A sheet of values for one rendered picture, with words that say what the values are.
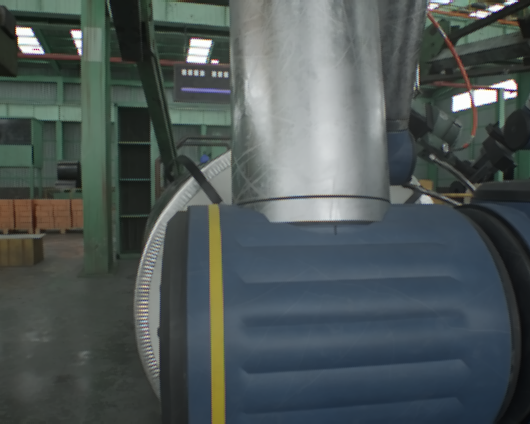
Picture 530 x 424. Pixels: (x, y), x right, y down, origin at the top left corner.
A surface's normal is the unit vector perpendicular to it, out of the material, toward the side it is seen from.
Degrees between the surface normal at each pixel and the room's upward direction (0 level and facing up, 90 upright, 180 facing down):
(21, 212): 90
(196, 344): 78
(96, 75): 90
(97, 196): 90
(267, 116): 83
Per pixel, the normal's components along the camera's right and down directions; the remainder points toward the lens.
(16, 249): 0.25, 0.06
